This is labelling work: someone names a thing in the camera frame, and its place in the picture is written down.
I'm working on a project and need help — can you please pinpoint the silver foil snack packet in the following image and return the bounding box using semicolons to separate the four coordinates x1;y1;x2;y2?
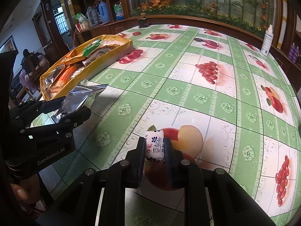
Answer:
50;83;108;124

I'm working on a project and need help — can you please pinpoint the white milk candy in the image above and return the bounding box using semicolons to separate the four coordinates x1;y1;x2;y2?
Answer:
145;130;165;162

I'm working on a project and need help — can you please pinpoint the orange snack packet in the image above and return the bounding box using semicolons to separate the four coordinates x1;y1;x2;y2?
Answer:
50;64;79;93

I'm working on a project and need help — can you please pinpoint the yellow biscuit packet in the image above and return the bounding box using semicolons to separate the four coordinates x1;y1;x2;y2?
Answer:
61;48;92;66

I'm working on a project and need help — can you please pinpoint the Weidan cracker packet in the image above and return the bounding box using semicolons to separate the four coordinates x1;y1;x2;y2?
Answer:
82;44;119;66

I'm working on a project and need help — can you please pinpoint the person's left hand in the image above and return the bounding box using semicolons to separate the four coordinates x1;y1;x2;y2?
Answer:
10;174;45;213

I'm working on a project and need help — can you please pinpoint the silver orange packet in tray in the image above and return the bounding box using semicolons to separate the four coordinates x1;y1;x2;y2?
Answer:
45;64;65;87

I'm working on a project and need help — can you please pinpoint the seated person in background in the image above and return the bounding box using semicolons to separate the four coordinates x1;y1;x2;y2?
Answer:
19;48;50;91

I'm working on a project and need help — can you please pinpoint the yellow taped foam tray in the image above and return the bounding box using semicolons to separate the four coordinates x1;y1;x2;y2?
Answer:
40;35;134;101

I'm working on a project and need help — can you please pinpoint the green silver snack packet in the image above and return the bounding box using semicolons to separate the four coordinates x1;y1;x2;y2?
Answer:
83;39;102;57

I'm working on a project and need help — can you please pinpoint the grey kettle jug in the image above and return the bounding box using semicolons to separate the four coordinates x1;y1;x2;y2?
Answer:
86;6;100;27

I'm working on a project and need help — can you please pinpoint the blue thermos jug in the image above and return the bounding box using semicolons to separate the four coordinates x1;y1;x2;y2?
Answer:
98;1;110;24

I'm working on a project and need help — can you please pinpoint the green labelled plastic bottle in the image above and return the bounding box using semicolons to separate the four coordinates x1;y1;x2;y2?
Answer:
113;2;125;21

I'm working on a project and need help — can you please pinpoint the dark glass jar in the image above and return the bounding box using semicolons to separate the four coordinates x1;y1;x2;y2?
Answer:
138;13;149;28

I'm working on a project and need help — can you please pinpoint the dark bottle cap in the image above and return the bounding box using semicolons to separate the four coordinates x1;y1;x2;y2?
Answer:
194;38;206;42

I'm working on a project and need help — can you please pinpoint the white spray bottle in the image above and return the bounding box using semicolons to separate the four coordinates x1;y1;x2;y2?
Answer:
261;24;274;56

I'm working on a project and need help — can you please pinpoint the purple bottle pair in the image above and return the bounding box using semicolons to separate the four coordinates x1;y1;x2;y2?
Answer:
288;43;299;63

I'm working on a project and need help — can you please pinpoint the flower mural glass panel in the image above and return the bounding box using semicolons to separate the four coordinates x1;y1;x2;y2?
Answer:
128;0;277;37

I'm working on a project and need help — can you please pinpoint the framed wall painting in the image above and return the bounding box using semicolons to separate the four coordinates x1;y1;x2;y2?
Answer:
0;36;17;53

